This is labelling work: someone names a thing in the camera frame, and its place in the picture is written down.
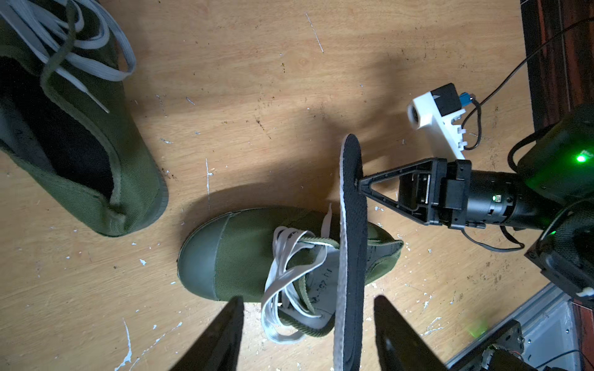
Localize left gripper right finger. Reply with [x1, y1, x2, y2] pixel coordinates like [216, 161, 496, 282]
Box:
[374, 295, 447, 371]

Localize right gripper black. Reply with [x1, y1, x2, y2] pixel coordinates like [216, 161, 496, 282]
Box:
[357, 158, 559, 230]

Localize aluminium front rail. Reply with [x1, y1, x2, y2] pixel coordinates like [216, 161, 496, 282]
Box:
[446, 284, 590, 370]

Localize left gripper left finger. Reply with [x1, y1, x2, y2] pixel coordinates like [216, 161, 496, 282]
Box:
[171, 296, 244, 370]

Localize black insole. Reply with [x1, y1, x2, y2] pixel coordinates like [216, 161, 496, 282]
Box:
[1, 57, 114, 198]
[334, 134, 368, 370]

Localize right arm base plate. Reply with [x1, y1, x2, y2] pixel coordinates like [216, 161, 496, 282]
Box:
[448, 319, 535, 371]

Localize green shoe white laces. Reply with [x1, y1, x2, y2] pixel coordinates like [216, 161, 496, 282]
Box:
[177, 206, 405, 345]
[1, 1, 169, 237]

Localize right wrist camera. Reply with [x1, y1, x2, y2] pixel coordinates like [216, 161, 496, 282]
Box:
[407, 83, 474, 162]

